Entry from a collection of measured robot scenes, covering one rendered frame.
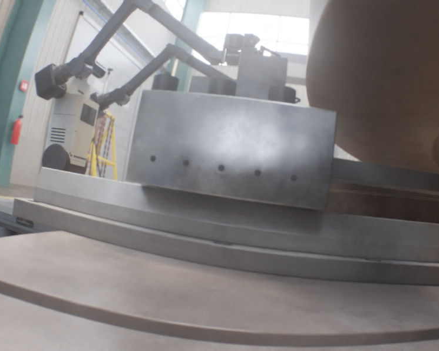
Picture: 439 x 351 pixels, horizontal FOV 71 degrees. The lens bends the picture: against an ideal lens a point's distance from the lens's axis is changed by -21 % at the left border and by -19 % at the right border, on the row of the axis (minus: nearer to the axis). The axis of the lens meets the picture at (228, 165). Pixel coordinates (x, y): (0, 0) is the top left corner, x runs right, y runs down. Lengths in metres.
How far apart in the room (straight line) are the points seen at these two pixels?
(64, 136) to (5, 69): 6.67
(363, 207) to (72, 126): 1.41
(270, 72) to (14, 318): 0.82
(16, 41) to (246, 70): 7.65
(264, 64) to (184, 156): 0.33
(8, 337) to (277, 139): 0.65
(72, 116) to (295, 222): 1.13
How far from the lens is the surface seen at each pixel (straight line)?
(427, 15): 0.74
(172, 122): 0.82
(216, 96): 0.81
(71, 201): 1.00
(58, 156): 1.68
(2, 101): 7.98
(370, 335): 0.47
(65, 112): 1.69
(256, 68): 0.96
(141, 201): 0.91
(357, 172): 0.93
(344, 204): 1.84
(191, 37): 1.42
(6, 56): 8.45
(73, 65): 1.55
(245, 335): 0.41
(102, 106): 1.96
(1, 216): 1.69
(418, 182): 0.98
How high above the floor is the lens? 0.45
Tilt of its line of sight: 6 degrees up
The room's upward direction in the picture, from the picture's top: 8 degrees clockwise
